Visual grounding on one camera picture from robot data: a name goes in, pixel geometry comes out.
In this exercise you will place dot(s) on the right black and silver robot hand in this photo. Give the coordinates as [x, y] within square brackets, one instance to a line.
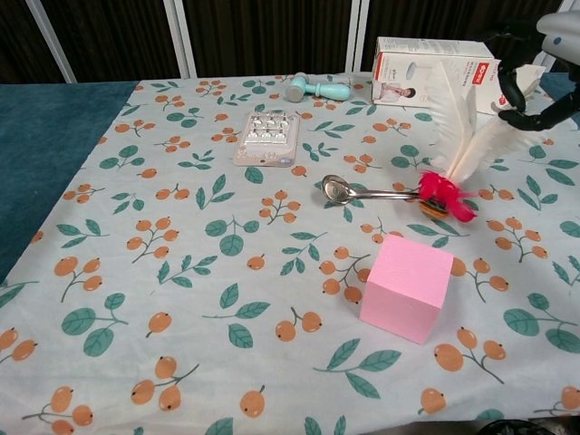
[559, 36]

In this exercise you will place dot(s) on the white feather shuttlecock red tuft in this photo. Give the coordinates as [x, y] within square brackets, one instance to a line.
[457, 129]

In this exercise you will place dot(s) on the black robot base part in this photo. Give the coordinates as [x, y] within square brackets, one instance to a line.
[512, 428]

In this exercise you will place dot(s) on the white desk lamp carton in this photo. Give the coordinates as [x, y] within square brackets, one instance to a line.
[408, 77]

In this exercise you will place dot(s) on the teal facial roller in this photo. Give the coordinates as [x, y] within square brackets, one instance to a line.
[324, 89]

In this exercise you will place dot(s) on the shiny metal spoon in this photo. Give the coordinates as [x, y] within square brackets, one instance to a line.
[336, 189]

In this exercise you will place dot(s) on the dark pleated curtain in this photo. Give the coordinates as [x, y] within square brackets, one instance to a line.
[272, 36]

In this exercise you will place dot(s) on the pink foam cube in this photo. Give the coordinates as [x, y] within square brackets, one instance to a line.
[408, 290]

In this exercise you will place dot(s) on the blister pack of small items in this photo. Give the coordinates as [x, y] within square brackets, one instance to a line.
[267, 138]

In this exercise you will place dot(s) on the floral fruit print tablecloth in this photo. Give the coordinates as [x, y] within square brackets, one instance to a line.
[204, 272]

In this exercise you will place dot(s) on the teal plush table cover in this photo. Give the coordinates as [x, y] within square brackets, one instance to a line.
[45, 136]

